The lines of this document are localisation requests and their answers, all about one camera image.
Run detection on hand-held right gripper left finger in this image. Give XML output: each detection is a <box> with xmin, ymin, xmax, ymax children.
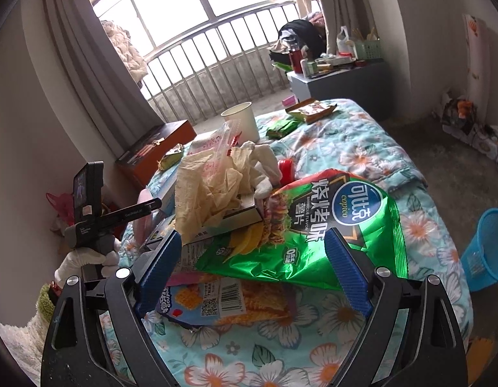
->
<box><xmin>39</xmin><ymin>230</ymin><xmax>183</xmax><ymax>387</ymax></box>

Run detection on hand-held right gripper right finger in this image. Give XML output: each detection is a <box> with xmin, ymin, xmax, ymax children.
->
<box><xmin>325</xmin><ymin>228</ymin><xmax>469</xmax><ymax>387</ymax></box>

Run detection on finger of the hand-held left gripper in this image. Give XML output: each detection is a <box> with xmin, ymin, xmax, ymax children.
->
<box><xmin>100</xmin><ymin>198</ymin><xmax>163</xmax><ymax>230</ymax></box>

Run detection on green chip bag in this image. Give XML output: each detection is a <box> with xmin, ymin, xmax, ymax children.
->
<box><xmin>196</xmin><ymin>169</ymin><xmax>409</xmax><ymax>291</ymax></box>

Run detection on white strawberry drink bottle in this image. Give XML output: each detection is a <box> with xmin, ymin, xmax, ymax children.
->
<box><xmin>188</xmin><ymin>123</ymin><xmax>295</xmax><ymax>186</ymax></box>

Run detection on blue plastic basket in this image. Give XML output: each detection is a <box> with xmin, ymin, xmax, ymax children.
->
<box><xmin>461</xmin><ymin>208</ymin><xmax>498</xmax><ymax>293</ymax></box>

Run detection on person's left forearm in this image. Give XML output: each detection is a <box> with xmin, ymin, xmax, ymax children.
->
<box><xmin>0</xmin><ymin>280</ymin><xmax>64</xmax><ymax>385</ymax></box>

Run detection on person's left hand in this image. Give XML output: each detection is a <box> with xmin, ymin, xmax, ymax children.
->
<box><xmin>57</xmin><ymin>239</ymin><xmax>123</xmax><ymax>279</ymax></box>

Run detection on pink snack packet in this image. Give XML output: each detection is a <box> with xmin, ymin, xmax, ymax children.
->
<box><xmin>133</xmin><ymin>187</ymin><xmax>163</xmax><ymax>251</ymax></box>

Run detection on pink plastic bag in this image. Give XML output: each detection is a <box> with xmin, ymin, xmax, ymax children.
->
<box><xmin>45</xmin><ymin>191</ymin><xmax>78</xmax><ymax>234</ymax></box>

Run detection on white blue carton box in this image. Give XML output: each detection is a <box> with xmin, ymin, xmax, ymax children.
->
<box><xmin>151</xmin><ymin>173</ymin><xmax>179</xmax><ymax>222</ymax></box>

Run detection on yellow green snack packet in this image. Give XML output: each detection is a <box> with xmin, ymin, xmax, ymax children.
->
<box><xmin>158</xmin><ymin>144</ymin><xmax>184</xmax><ymax>170</ymax></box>

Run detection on crumpled beige paper towel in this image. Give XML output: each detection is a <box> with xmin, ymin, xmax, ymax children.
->
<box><xmin>174</xmin><ymin>147</ymin><xmax>258</xmax><ymax>246</ymax></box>

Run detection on orange cardboard box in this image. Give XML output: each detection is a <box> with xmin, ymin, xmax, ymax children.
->
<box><xmin>115</xmin><ymin>120</ymin><xmax>197</xmax><ymax>186</ymax></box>

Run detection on orange noodle snack packet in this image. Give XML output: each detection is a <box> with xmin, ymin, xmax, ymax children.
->
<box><xmin>154</xmin><ymin>276</ymin><xmax>298</xmax><ymax>329</ymax></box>

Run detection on green fuzzy cloth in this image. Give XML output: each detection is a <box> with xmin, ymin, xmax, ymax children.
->
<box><xmin>37</xmin><ymin>284</ymin><xmax>63</xmax><ymax>315</ymax></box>

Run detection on grey curtain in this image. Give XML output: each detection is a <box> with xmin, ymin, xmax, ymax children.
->
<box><xmin>311</xmin><ymin>0</ymin><xmax>350</xmax><ymax>55</ymax></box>
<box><xmin>41</xmin><ymin>0</ymin><xmax>165</xmax><ymax>162</ymax></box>

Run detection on floral blanket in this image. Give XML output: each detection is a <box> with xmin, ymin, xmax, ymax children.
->
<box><xmin>100</xmin><ymin>99</ymin><xmax>473</xmax><ymax>387</ymax></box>

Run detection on crumpled white tissue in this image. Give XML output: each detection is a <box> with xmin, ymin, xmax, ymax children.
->
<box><xmin>239</xmin><ymin>140</ymin><xmax>283</xmax><ymax>200</ymax></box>

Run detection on hanging beige quilted garment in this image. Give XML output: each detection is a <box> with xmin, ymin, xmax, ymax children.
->
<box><xmin>100</xmin><ymin>20</ymin><xmax>149</xmax><ymax>85</ymax></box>

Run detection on white paper cup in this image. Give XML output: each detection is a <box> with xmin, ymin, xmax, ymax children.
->
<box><xmin>221</xmin><ymin>102</ymin><xmax>260</xmax><ymax>143</ymax></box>

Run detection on yellow cardboard sheet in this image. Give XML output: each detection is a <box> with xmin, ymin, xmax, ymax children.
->
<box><xmin>470</xmin><ymin>336</ymin><xmax>496</xmax><ymax>387</ymax></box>

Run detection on yellow red snack packet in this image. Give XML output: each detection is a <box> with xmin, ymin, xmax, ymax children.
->
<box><xmin>285</xmin><ymin>98</ymin><xmax>337</xmax><ymax>125</ymax></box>

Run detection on balcony railing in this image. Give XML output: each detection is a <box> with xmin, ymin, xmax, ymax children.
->
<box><xmin>142</xmin><ymin>2</ymin><xmax>310</xmax><ymax>125</ymax></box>

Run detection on grey cabinet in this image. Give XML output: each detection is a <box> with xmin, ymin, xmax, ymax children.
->
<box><xmin>287</xmin><ymin>62</ymin><xmax>391</xmax><ymax>122</ymax></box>

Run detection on pile of printed wrapping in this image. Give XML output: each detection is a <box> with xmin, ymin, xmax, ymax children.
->
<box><xmin>432</xmin><ymin>91</ymin><xmax>498</xmax><ymax>164</ymax></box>

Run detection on window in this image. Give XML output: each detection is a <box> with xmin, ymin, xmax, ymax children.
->
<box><xmin>77</xmin><ymin>0</ymin><xmax>298</xmax><ymax>61</ymax></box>

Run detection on green storage basket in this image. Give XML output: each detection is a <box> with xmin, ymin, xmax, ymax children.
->
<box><xmin>354</xmin><ymin>39</ymin><xmax>382</xmax><ymax>60</ymax></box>

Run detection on white plastic bag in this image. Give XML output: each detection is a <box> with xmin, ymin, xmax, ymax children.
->
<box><xmin>337</xmin><ymin>26</ymin><xmax>356</xmax><ymax>55</ymax></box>

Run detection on black bag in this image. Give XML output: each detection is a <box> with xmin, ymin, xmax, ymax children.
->
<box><xmin>279</xmin><ymin>19</ymin><xmax>326</xmax><ymax>55</ymax></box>

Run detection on white printed paper roll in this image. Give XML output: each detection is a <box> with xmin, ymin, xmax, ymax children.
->
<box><xmin>463</xmin><ymin>14</ymin><xmax>498</xmax><ymax>109</ymax></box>

